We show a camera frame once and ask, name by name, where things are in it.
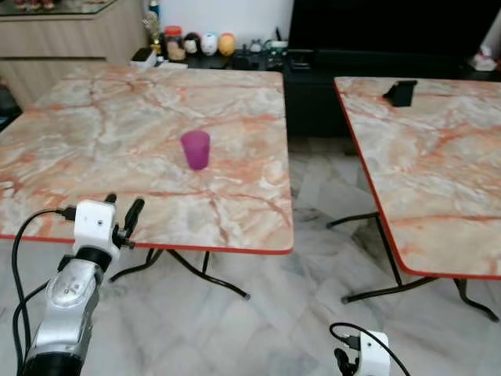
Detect small gold trophy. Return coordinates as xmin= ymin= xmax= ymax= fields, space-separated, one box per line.
xmin=147 ymin=14 xmax=164 ymax=56

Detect yellow round figurine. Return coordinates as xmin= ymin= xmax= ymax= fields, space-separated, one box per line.
xmin=218 ymin=32 xmax=236 ymax=56

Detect white round figurine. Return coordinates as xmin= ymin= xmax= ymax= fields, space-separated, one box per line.
xmin=200 ymin=32 xmax=219 ymax=56

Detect black folding table legs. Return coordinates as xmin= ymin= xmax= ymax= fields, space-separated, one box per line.
xmin=326 ymin=211 xmax=500 ymax=323

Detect black curved table legs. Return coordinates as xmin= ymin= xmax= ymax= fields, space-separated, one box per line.
xmin=109 ymin=247 xmax=252 ymax=302

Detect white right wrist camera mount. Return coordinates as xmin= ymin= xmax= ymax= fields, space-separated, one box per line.
xmin=358 ymin=331 xmax=391 ymax=376

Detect small black box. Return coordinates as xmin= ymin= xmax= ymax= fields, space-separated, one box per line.
xmin=383 ymin=80 xmax=419 ymax=107

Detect white and green mug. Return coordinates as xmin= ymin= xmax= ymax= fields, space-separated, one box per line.
xmin=268 ymin=41 xmax=289 ymax=68

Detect purple plastic cup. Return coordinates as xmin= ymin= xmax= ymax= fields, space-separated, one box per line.
xmin=180 ymin=130 xmax=212 ymax=172

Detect red lidded jar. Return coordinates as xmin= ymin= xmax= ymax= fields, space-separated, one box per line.
xmin=164 ymin=26 xmax=186 ymax=61

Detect light wooden cabinet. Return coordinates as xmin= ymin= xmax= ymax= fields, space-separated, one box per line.
xmin=0 ymin=0 xmax=151 ymax=110

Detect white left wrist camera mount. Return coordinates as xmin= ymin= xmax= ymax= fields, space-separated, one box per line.
xmin=74 ymin=200 xmax=119 ymax=256

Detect black television console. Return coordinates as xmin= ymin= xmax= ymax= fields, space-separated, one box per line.
xmin=235 ymin=47 xmax=501 ymax=139

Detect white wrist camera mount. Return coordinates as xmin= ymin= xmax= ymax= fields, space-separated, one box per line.
xmin=358 ymin=331 xmax=391 ymax=376
xmin=74 ymin=200 xmax=119 ymax=256

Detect black television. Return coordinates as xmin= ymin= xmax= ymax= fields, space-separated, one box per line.
xmin=287 ymin=0 xmax=501 ymax=57

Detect dark brown round figurine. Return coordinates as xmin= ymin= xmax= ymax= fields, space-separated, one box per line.
xmin=183 ymin=32 xmax=202 ymax=56

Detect white and pink figurine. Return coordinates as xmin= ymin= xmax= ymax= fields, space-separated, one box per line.
xmin=472 ymin=45 xmax=500 ymax=73

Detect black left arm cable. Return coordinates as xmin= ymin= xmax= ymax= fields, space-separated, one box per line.
xmin=11 ymin=207 xmax=77 ymax=376

